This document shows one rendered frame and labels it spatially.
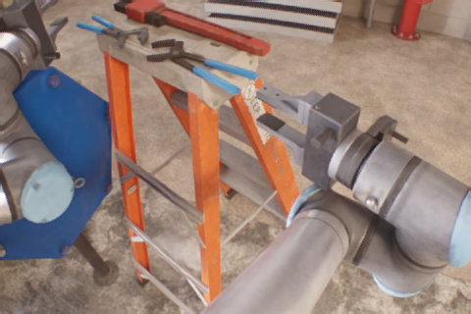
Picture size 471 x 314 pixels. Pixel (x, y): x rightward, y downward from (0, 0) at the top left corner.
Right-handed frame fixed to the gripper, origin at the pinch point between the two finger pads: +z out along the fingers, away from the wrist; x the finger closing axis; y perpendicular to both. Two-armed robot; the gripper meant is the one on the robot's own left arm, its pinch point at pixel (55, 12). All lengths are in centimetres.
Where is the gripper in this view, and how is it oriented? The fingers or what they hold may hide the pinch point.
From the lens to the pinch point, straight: 83.5
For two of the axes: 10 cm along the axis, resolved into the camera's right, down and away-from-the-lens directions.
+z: 0.8, -7.3, 6.7
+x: -0.6, -6.8, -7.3
